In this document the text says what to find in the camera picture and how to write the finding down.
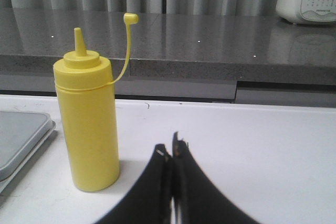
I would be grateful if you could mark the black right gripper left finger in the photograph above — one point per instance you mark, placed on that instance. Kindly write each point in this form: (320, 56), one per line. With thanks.
(149, 199)

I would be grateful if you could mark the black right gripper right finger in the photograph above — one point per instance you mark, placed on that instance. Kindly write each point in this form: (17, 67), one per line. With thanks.
(196, 198)

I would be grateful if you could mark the yellow squeeze bottle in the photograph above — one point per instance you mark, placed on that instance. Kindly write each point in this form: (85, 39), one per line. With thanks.
(84, 85)

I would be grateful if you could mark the silver digital kitchen scale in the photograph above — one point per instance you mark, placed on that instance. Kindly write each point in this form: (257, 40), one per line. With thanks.
(22, 134)

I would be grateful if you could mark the grey stone counter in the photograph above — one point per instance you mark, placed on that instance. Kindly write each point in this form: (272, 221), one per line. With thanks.
(236, 59)

